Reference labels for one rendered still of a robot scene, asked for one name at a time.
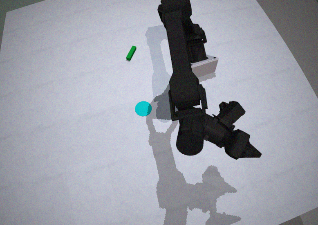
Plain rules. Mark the green rectangular post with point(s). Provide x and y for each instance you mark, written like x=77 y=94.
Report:
x=131 y=52

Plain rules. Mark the cyan circle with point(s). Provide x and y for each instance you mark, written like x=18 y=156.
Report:
x=143 y=108

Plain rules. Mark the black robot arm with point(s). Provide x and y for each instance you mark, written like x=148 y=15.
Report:
x=186 y=42

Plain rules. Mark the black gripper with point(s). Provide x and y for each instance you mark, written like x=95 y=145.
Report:
x=235 y=142

